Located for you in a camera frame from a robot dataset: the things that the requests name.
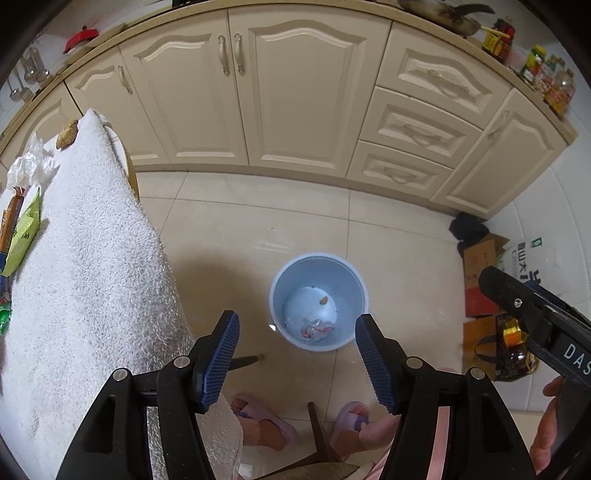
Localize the dark wooden chair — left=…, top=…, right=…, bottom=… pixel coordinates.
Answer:
left=259, top=401, right=365, bottom=480

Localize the person's leg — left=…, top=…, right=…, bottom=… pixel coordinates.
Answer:
left=330, top=367, right=458, bottom=480
left=242, top=418, right=287, bottom=452

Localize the brown cardboard box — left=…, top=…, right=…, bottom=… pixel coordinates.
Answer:
left=457, top=233, right=511, bottom=319

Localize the crumpled red white wrapper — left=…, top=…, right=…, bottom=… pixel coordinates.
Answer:
left=299, top=320, right=334, bottom=341

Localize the cream cabinet door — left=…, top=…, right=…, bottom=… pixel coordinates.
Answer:
left=65, top=46, right=141, bottom=164
left=431, top=88, right=571, bottom=217
left=120, top=9, right=250, bottom=167
left=228, top=7, right=393, bottom=178
left=0, top=85, right=81, bottom=160

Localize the brown paper bag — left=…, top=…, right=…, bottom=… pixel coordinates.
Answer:
left=462, top=314, right=504, bottom=377

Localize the green cap bottle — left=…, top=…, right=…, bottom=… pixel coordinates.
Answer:
left=519, top=44, right=546, bottom=84

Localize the orange snack packet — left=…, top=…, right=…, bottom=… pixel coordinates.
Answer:
left=0, top=186, right=27, bottom=257

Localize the purple slipper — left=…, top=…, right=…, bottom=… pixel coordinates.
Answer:
left=332, top=401, right=371, bottom=444
left=231, top=392, right=301, bottom=450

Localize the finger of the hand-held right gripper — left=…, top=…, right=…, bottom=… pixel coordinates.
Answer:
left=522, top=278, right=591, bottom=324
left=478, top=265, right=555, bottom=344

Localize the person's left leg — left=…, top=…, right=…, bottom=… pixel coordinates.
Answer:
left=242, top=418, right=287, bottom=452

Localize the steel spoon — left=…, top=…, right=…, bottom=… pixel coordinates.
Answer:
left=21, top=48, right=38, bottom=84

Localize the crumpled white plastic bag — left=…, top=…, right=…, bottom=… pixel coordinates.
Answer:
left=4, top=133, right=61, bottom=191

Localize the brown bread piece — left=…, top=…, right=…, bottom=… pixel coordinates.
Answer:
left=55, top=119, right=79, bottom=149

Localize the person's right hand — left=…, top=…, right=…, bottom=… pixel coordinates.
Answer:
left=529, top=376, right=566, bottom=475

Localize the white printed carton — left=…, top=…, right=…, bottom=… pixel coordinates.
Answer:
left=496, top=235, right=546, bottom=287

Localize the clear glass jar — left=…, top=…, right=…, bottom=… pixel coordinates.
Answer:
left=551, top=69, right=577, bottom=116

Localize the light green snack packet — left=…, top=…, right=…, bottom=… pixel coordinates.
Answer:
left=2, top=189, right=42, bottom=277

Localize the black plastic bag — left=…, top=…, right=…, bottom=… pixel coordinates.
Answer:
left=450, top=212, right=490, bottom=243

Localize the red label sauce jar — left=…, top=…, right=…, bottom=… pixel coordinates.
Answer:
left=482, top=16, right=514, bottom=63

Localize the steel frying pan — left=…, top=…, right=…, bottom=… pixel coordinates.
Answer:
left=398, top=0, right=495, bottom=38

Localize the person's right leg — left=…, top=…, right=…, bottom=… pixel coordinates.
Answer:
left=330, top=367, right=458, bottom=480

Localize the red label seasoning bottle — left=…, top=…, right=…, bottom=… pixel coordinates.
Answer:
left=540, top=58, right=561, bottom=100

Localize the steel ladle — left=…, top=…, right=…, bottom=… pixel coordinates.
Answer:
left=7, top=65, right=23, bottom=101
left=32, top=46, right=51, bottom=83

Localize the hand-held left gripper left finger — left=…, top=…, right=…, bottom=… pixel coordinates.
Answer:
left=55, top=309, right=241, bottom=480

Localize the cream cabinet drawer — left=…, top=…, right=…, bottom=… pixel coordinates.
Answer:
left=359, top=87, right=485, bottom=168
left=346, top=141, right=455, bottom=199
left=375, top=22, right=513, bottom=116

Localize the white terry towel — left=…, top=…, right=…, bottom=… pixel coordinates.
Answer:
left=0, top=107, right=243, bottom=480

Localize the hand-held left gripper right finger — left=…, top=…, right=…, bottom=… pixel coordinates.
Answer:
left=355, top=313, right=539, bottom=480

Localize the dark mesh bag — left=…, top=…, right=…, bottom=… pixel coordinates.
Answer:
left=475, top=311, right=541, bottom=381

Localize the red pot lid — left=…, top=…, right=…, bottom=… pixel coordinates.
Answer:
left=63, top=26, right=100, bottom=52

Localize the light blue plastic bin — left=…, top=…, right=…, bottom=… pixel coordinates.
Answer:
left=270, top=251, right=370, bottom=354

